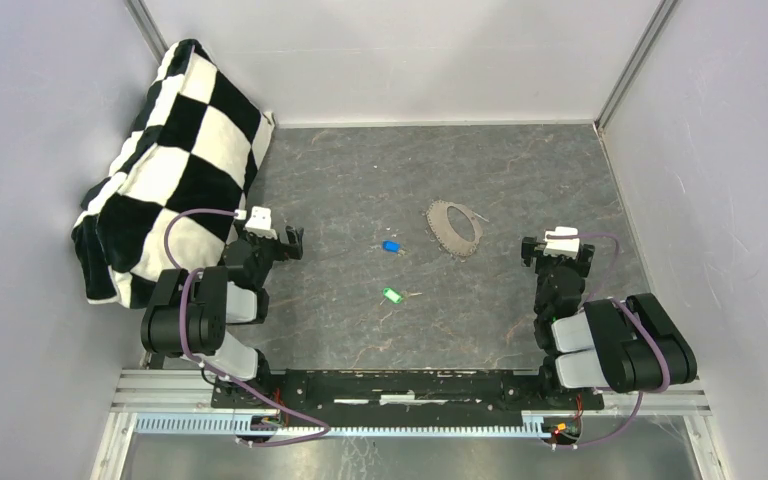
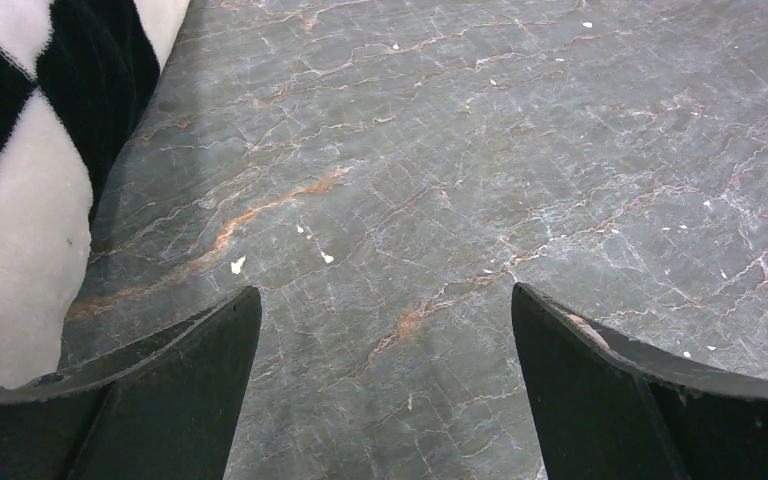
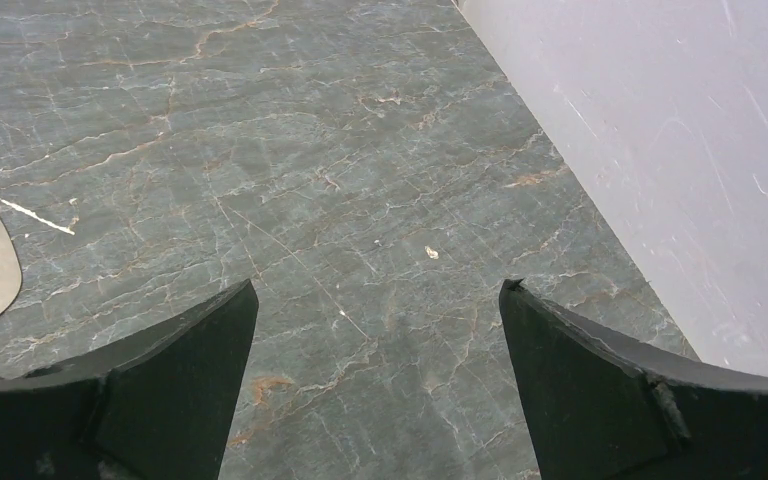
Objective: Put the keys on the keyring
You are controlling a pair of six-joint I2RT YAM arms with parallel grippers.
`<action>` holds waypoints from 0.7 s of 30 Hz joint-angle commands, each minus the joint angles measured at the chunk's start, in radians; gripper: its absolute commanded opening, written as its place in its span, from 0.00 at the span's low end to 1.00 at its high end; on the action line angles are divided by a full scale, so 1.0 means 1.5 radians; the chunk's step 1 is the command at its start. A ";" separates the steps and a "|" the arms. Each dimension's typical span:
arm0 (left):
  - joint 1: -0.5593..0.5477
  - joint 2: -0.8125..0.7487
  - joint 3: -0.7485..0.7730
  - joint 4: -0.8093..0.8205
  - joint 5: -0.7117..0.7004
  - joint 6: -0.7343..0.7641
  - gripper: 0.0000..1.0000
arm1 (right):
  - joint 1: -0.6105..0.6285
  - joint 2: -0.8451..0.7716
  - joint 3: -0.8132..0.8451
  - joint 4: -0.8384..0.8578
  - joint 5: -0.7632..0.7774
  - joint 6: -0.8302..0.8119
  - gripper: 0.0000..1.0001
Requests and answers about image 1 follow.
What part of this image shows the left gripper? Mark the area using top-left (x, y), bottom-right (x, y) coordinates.
top-left (234, 220), bottom-right (303, 288)

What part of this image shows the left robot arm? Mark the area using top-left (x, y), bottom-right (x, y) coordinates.
top-left (140, 226), bottom-right (304, 408)

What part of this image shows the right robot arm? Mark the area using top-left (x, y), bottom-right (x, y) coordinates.
top-left (521, 228), bottom-right (698, 408)

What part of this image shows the blue tagged key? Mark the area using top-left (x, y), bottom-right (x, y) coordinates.
top-left (382, 240), bottom-right (405, 255)

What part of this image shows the green tagged key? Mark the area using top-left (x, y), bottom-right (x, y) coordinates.
top-left (382, 287), bottom-right (421, 304)

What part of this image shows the black white checkered blanket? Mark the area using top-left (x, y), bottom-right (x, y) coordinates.
top-left (71, 39), bottom-right (275, 309)

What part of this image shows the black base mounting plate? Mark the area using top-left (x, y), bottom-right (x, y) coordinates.
top-left (211, 369), bottom-right (605, 429)

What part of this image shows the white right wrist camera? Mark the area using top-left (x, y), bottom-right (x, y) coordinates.
top-left (544, 226), bottom-right (580, 258)

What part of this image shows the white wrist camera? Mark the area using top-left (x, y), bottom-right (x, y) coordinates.
top-left (244, 206), bottom-right (278, 240)
top-left (544, 226), bottom-right (580, 258)

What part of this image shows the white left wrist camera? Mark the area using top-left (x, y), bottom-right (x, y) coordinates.
top-left (244, 206), bottom-right (278, 240)

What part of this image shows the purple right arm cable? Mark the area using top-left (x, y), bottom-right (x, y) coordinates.
top-left (551, 231), bottom-right (672, 451)

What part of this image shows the white slotted cable duct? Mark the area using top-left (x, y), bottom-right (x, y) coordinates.
top-left (134, 413), bottom-right (550, 439)

